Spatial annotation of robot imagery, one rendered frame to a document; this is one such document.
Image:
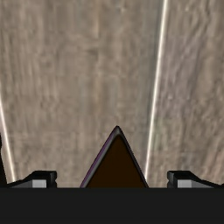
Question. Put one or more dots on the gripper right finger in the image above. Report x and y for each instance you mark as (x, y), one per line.
(181, 180)

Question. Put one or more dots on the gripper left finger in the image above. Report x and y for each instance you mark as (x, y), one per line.
(40, 180)

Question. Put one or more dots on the dark brown cake wedge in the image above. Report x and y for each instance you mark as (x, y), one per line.
(116, 166)

